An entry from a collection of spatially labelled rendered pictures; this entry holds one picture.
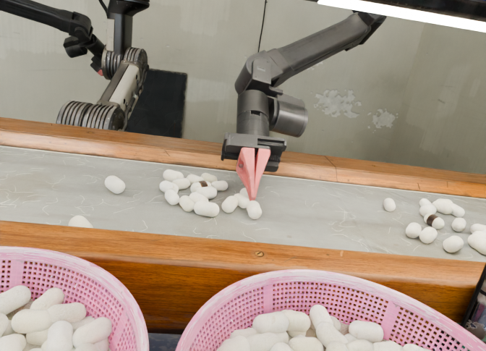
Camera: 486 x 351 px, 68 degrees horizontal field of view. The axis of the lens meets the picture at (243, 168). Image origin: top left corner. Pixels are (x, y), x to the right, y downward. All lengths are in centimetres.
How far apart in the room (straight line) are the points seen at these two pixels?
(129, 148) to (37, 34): 200
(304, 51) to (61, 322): 63
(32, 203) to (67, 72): 213
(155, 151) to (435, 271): 51
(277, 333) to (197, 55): 229
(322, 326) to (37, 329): 25
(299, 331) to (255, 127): 34
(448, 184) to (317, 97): 194
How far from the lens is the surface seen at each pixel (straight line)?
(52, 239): 42
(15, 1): 150
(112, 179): 57
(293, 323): 37
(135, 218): 50
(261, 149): 56
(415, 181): 85
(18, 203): 56
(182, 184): 59
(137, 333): 30
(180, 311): 41
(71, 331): 35
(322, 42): 82
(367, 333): 39
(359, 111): 290
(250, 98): 64
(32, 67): 270
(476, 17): 51
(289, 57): 73
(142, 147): 73
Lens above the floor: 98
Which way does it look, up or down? 19 degrees down
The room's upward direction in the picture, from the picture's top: 9 degrees clockwise
